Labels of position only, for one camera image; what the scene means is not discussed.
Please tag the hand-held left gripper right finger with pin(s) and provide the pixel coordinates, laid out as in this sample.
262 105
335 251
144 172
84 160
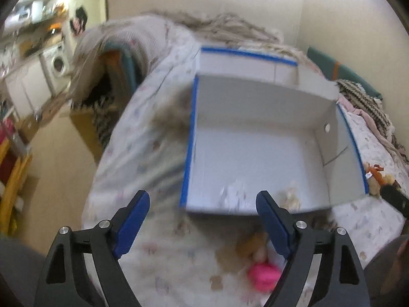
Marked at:
271 220

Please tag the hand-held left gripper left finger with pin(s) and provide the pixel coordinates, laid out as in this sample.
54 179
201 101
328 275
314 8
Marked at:
132 220

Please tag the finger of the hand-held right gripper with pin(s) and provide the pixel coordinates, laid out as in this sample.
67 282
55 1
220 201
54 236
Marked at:
394 198

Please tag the beige plush toy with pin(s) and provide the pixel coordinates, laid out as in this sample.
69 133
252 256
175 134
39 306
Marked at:
292 198

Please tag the brown plush toy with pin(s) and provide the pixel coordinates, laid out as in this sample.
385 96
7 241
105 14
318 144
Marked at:
254 246

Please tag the white plush toy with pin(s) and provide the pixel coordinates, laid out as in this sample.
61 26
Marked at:
234 195

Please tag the pink plush toy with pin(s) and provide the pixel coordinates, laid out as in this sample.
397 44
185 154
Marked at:
263 276

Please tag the white cardboard box blue tape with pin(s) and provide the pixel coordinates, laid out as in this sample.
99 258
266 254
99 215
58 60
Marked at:
255 147

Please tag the orange plush toy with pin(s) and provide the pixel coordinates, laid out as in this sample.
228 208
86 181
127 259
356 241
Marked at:
374 174

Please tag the pink cloth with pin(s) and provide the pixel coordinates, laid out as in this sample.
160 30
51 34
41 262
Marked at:
362 113

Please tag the striped knitted blanket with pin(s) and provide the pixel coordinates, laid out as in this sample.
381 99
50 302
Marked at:
367 105

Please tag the black white patterned cloth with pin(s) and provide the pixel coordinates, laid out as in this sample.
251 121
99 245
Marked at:
99 115

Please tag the yellow wooden chair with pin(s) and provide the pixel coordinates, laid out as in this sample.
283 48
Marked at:
12 179

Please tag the teal cushion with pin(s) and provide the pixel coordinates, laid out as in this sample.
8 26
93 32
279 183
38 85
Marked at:
343 70

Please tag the white cabinet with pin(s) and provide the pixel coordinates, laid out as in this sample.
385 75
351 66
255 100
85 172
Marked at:
25 86

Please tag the white washing machine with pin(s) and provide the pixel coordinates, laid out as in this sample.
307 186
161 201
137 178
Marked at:
58 61

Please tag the grey fringed blanket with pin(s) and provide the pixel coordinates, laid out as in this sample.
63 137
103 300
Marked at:
134 35

